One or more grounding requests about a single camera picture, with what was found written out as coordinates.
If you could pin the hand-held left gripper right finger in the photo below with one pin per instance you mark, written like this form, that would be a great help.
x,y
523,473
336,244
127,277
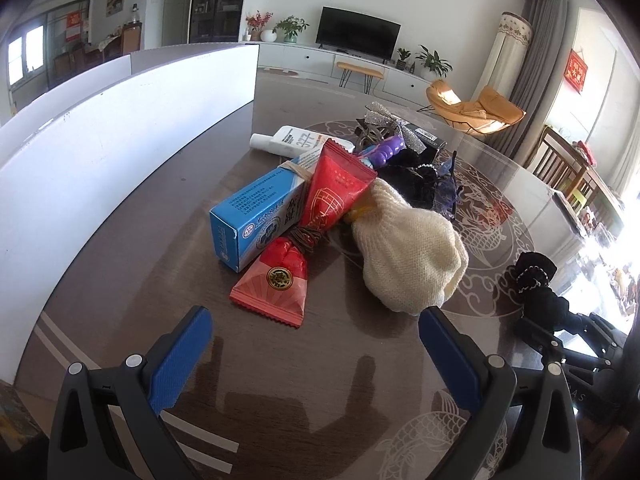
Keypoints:
x,y
450,360

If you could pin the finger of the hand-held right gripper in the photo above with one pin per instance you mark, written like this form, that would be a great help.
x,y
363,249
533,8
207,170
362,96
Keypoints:
x,y
537,337
600,327

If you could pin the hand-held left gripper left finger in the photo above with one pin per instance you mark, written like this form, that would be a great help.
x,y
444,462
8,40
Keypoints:
x,y
180,357

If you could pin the black velvet scrunchie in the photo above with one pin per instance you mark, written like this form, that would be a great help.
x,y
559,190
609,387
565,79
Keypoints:
x,y
405,180
535,280

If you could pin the red candy packet gold seal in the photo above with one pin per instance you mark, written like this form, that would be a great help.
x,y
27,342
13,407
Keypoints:
x,y
270,290

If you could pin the blue and white toothpaste box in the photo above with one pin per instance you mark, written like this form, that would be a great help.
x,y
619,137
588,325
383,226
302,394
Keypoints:
x,y
260,215

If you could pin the large red candy packet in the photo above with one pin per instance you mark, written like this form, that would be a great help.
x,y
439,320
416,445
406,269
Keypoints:
x,y
335,185

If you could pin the large white cardboard box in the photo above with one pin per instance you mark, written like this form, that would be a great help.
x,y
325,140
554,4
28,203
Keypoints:
x,y
100,160

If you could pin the white lotion tube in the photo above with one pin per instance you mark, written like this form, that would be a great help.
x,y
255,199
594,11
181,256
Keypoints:
x,y
290,141

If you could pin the cream knitted pouch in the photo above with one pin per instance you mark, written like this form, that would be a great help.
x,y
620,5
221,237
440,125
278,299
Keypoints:
x,y
410,250

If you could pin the blue hair claw clip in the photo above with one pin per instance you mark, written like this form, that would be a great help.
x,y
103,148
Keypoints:
x,y
447,200

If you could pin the wooden slatted chair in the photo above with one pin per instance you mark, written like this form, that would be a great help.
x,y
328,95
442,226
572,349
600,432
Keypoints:
x,y
555,157

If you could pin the floral cushion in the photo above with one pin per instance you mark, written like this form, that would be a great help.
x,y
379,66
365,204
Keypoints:
x,y
15,420

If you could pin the purple plastic toy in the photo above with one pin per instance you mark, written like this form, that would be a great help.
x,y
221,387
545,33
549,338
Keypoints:
x,y
387,152

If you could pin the small black box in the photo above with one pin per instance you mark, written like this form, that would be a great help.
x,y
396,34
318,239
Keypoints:
x,y
431,135

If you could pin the orange lounge chair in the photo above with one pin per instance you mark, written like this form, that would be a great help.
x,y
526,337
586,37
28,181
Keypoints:
x,y
475,107

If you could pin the brown hair claw clip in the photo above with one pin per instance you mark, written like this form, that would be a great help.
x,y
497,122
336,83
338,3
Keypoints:
x,y
367,132

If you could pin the silver glitter bow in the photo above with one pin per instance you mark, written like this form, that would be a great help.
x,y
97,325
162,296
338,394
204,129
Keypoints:
x,y
395,122

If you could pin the grey curtain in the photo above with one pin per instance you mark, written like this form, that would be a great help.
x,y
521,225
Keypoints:
x,y
540,60

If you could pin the covered standing air conditioner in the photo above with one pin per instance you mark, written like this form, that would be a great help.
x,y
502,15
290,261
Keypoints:
x,y
510,50

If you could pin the leafy potted plant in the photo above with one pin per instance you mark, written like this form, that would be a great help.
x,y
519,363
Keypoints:
x,y
432,60

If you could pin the wooden bench hairpin legs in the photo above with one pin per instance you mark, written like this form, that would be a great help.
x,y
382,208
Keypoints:
x,y
360,70

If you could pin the small potted plant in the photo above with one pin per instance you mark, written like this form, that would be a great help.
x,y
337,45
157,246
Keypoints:
x,y
402,56

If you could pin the white television cabinet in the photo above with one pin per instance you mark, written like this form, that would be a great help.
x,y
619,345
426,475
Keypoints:
x,y
305,62

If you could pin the round white vase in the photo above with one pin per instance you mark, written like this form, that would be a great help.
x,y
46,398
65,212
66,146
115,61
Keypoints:
x,y
268,36

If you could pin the black flat television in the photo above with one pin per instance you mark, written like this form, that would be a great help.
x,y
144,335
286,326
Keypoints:
x,y
357,32

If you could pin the red flowers in vase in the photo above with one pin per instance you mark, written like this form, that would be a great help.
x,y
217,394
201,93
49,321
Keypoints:
x,y
257,22

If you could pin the red door poster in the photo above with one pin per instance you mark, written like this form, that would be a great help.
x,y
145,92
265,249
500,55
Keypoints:
x,y
74,25

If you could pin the green potted plant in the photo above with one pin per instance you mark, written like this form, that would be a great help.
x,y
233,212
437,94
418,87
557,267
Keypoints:
x,y
291,26

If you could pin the dark glass display cabinet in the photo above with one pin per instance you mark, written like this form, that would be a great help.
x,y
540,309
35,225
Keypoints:
x,y
220,0

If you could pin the red wall hanging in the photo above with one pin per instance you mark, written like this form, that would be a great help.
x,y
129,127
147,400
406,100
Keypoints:
x,y
575,71

